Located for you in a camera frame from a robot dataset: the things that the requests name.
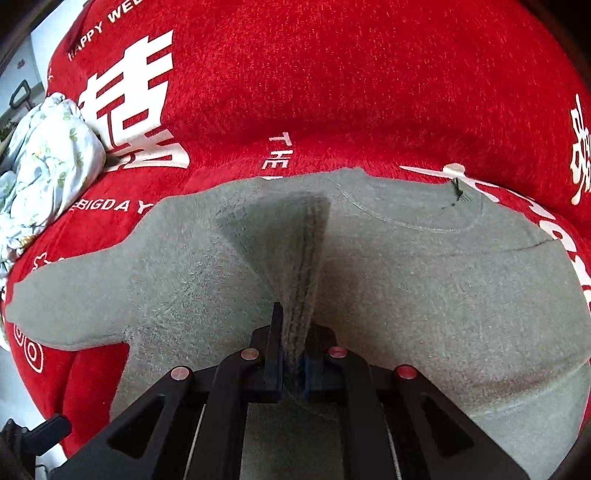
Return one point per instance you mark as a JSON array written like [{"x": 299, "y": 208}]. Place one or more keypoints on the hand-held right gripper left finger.
[{"x": 276, "y": 362}]

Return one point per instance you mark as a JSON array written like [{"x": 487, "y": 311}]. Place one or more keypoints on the floral quilt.
[{"x": 46, "y": 152}]

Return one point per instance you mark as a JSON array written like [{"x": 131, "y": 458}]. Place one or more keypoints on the grey sweater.
[{"x": 415, "y": 300}]

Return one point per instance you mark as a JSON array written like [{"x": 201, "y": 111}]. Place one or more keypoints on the red printed blanket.
[{"x": 323, "y": 92}]

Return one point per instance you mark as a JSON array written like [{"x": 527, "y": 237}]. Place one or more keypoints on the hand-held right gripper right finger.
[{"x": 310, "y": 371}]

